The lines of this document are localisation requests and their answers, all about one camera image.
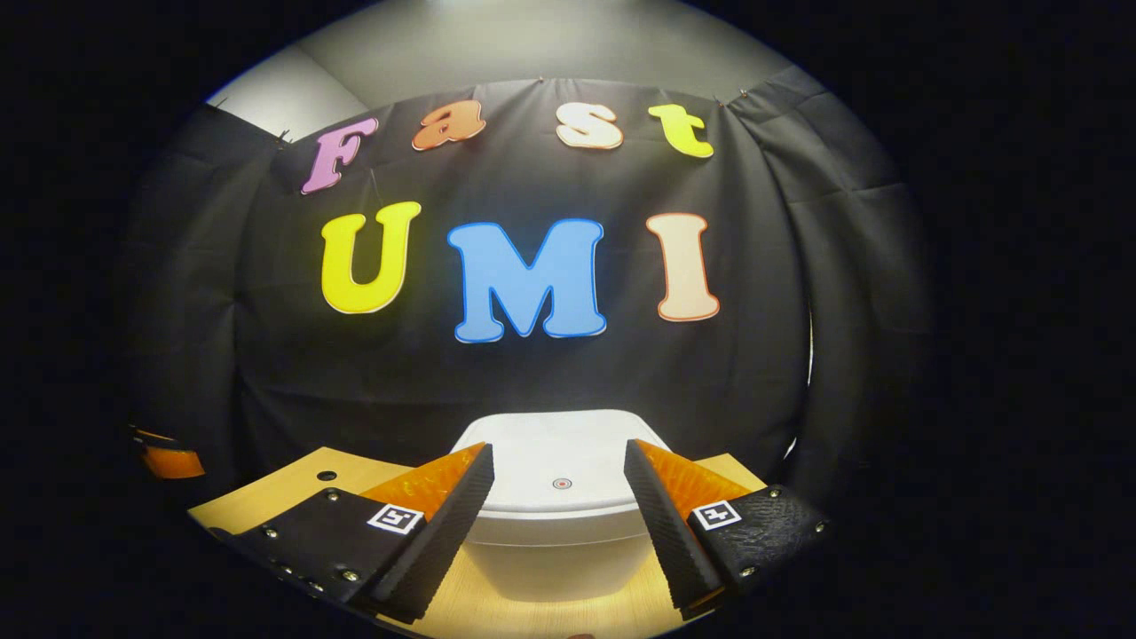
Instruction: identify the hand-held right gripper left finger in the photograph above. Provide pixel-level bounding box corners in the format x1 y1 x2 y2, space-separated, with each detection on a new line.
209 442 495 625

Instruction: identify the white desktop garbage bin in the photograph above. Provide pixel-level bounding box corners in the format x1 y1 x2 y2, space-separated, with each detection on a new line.
450 409 675 604

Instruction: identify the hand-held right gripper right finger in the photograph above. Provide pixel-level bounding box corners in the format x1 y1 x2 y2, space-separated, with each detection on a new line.
624 438 835 620

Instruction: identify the wooden desktop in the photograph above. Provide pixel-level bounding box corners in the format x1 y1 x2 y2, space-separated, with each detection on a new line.
188 446 769 639

